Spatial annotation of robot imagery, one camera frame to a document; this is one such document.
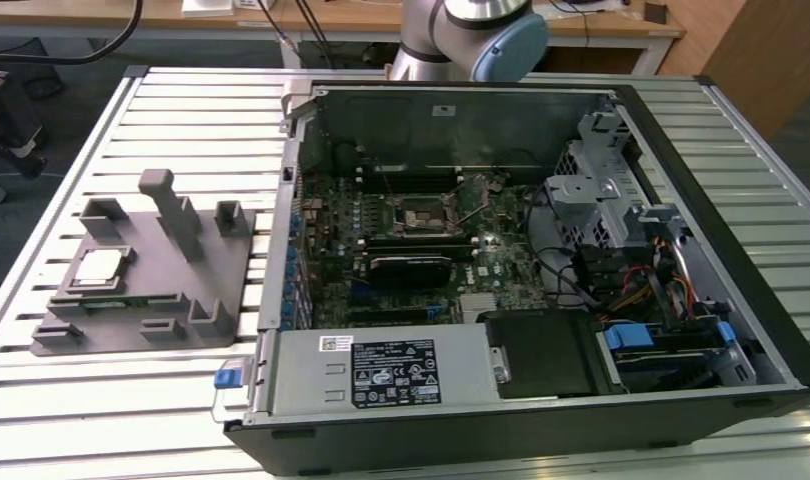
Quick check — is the flat black wire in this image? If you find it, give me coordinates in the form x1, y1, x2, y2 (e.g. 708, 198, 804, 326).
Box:
643, 239, 685, 331

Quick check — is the hanging cable white plug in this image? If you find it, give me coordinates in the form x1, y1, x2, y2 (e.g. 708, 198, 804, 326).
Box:
262, 0, 296, 51

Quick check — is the hard disk in blue carrier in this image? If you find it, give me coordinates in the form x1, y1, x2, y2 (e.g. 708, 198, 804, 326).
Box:
600, 319, 739, 394

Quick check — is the metal drive cage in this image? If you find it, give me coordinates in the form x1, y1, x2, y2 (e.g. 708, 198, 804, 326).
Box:
543, 112, 652, 251

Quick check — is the black open PC case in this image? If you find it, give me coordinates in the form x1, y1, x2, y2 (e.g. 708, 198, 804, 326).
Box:
213, 69, 810, 476

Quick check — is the green motherboard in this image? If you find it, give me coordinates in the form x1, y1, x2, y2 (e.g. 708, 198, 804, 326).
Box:
289, 167, 565, 331

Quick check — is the silver chipset heatsink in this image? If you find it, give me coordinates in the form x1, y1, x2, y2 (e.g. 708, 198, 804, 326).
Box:
460, 293, 499, 321

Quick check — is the grey plastic parts rack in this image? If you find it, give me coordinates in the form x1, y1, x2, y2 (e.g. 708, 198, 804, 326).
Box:
29, 168, 258, 357

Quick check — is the grey plastic cage bracket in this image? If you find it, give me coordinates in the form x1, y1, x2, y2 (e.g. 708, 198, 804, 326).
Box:
627, 203, 683, 236

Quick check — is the CPU with silver top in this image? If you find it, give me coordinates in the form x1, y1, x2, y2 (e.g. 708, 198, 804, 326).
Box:
72, 248, 126, 289

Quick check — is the black mesh waste bin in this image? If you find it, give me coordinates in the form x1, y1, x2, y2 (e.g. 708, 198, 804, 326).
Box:
2, 37, 65, 99

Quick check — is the wooden cabinet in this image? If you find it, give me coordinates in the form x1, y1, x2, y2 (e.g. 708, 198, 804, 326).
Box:
660, 0, 810, 141

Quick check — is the wooden desk white frame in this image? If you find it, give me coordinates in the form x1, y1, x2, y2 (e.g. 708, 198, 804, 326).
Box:
0, 0, 302, 69
289, 0, 687, 76

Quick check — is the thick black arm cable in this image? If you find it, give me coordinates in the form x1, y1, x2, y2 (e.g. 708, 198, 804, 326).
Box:
0, 0, 145, 66

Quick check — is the CPU socket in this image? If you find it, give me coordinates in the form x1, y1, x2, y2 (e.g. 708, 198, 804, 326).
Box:
390, 193, 463, 238

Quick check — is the black expansion slot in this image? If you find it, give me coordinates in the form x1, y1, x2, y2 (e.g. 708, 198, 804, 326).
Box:
346, 308, 443, 324

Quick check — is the green RAM stick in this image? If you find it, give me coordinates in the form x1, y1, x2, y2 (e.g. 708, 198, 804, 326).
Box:
82, 297, 153, 309

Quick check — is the plain white box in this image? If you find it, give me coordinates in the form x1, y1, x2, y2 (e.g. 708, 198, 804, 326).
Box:
180, 0, 236, 19

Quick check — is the metal socket cover frame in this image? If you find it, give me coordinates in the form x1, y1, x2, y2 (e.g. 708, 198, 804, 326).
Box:
443, 173, 499, 214

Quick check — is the silver power supply unit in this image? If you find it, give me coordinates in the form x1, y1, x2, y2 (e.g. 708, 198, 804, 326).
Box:
242, 322, 507, 417

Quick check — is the small black graphics card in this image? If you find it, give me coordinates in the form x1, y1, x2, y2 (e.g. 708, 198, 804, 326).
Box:
366, 255, 456, 292

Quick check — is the thin black wire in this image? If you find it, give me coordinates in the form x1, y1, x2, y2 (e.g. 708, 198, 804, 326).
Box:
524, 189, 603, 314

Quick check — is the black RAM slot bank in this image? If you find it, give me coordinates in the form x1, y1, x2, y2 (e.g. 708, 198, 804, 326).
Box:
354, 167, 464, 195
361, 233, 480, 259

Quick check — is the yellow red wire bundle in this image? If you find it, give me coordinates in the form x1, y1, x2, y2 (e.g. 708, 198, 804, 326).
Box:
603, 264, 703, 324

